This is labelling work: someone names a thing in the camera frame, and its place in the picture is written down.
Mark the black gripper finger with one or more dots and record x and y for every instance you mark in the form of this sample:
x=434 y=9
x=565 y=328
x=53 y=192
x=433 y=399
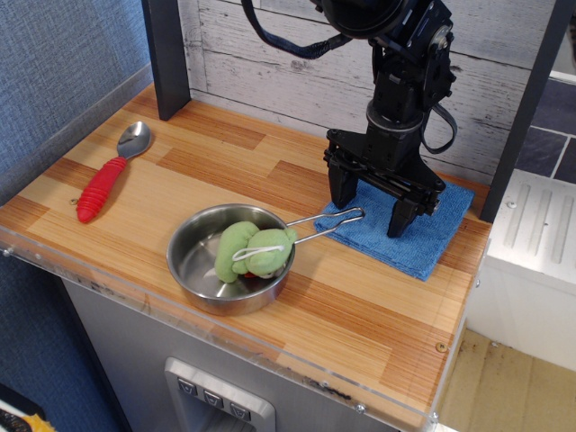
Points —
x=404 y=212
x=342 y=184

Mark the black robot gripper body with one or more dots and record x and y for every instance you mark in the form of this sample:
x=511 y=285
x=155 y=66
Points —
x=387 y=157

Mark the blue cloth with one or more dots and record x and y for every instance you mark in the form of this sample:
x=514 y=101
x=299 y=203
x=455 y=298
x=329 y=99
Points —
x=418 y=249

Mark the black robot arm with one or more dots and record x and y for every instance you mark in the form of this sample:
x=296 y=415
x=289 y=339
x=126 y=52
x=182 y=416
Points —
x=411 y=42

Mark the green plush toy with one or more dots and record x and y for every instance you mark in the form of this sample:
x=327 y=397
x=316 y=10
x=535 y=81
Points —
x=244 y=248

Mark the stainless steel saucepan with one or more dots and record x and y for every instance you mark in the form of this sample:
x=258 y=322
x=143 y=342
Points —
x=191 y=253

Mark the white ridged side unit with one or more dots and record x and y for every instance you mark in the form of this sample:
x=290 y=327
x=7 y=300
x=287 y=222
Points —
x=525 y=292

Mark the silver button control panel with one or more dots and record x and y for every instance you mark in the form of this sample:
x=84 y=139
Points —
x=204 y=402

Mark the yellow object bottom left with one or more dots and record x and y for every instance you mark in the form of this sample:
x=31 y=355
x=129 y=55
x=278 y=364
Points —
x=37 y=424

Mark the dark grey right post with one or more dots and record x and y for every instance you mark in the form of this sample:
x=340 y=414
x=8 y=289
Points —
x=535 y=87

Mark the dark grey post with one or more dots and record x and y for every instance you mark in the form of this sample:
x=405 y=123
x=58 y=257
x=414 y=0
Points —
x=535 y=87
x=167 y=56

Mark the dark grey left post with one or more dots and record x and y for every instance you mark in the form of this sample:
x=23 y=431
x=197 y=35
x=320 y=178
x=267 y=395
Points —
x=167 y=56

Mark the red handled metal spoon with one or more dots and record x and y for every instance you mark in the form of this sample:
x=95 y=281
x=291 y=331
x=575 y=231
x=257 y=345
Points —
x=134 y=141

